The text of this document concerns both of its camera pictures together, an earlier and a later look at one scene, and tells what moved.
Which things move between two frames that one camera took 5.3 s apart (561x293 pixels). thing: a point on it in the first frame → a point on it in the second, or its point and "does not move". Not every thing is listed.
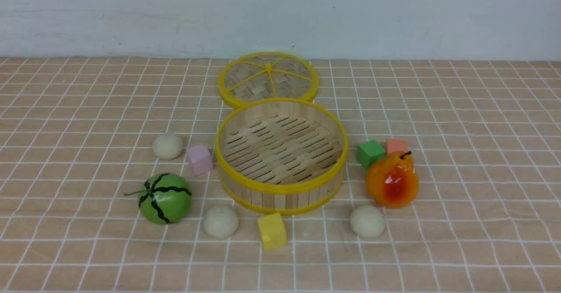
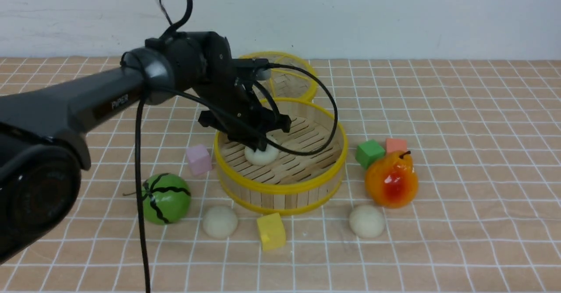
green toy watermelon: (164, 198) does not move
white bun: (168, 146) → (261, 158)
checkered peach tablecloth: (108, 181) does not move
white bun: (367, 221) does not move
